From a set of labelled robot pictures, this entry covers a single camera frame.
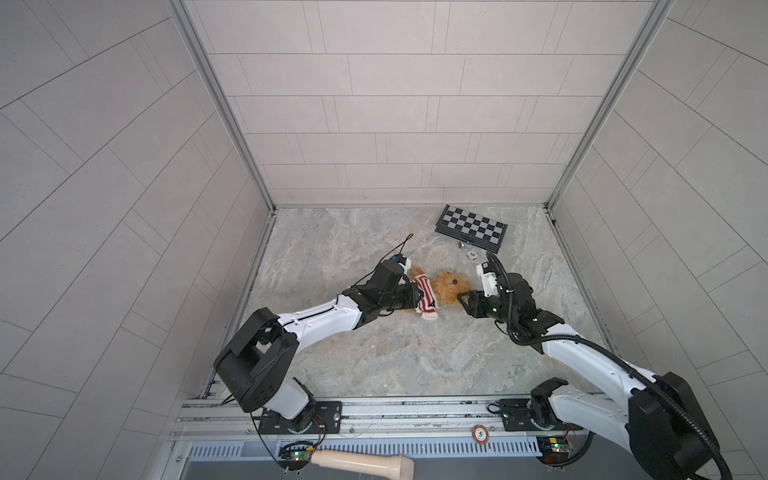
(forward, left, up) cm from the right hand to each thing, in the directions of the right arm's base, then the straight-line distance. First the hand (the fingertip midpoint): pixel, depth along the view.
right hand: (459, 298), depth 83 cm
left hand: (+1, +8, +2) cm, 8 cm away
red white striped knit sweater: (-2, +9, +1) cm, 10 cm away
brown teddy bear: (+4, +3, 0) cm, 5 cm away
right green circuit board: (-35, -16, -10) cm, 40 cm away
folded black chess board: (+29, -11, -4) cm, 31 cm away
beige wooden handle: (-35, +24, -4) cm, 43 cm away
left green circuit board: (-32, +42, -5) cm, 53 cm away
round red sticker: (-31, 0, -9) cm, 32 cm away
